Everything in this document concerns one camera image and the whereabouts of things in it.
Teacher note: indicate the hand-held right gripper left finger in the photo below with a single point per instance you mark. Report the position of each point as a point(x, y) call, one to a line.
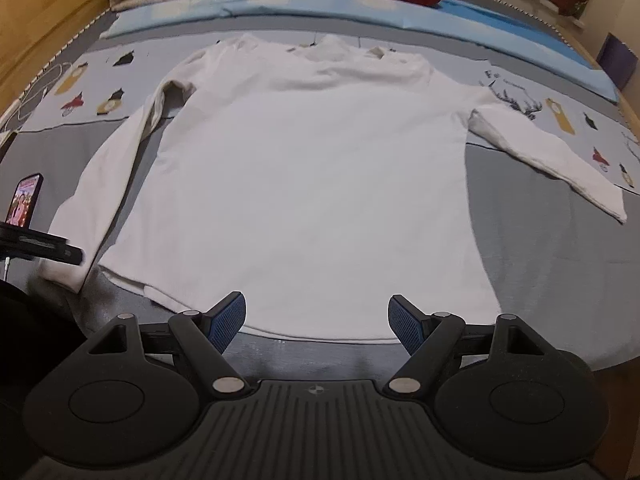
point(227, 322)

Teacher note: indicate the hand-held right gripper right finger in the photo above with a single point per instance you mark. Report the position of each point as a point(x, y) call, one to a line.
point(406, 322)

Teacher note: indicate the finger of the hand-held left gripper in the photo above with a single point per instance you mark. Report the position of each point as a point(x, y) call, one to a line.
point(45, 247)

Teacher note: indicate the white long-sleeve shirt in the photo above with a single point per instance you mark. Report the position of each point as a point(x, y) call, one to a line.
point(310, 185)

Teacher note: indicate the black smartphone with lit screen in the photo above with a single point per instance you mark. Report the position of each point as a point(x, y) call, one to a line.
point(22, 200)

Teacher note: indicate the grey printed bed sheet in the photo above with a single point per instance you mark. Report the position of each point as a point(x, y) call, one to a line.
point(525, 220)

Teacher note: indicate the light blue cloth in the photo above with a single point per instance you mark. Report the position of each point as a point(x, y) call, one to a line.
point(280, 10)

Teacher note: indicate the purple box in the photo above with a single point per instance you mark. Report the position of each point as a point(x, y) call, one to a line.
point(617, 62)

